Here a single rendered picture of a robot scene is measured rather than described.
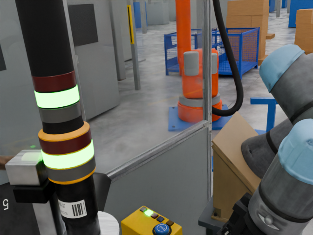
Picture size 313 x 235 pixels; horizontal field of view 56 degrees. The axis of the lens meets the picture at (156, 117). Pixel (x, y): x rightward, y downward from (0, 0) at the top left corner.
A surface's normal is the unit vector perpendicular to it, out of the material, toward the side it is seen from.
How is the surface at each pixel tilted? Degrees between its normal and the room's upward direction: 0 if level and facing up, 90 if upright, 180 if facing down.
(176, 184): 90
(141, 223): 0
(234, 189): 90
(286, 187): 86
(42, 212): 90
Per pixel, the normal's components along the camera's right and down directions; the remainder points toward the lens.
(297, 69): -0.20, -0.37
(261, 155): -0.52, -0.18
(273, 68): -0.80, 0.02
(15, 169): -0.14, 0.36
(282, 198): -0.68, 0.29
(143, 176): 0.73, 0.20
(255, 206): -0.97, -0.11
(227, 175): -0.49, 0.34
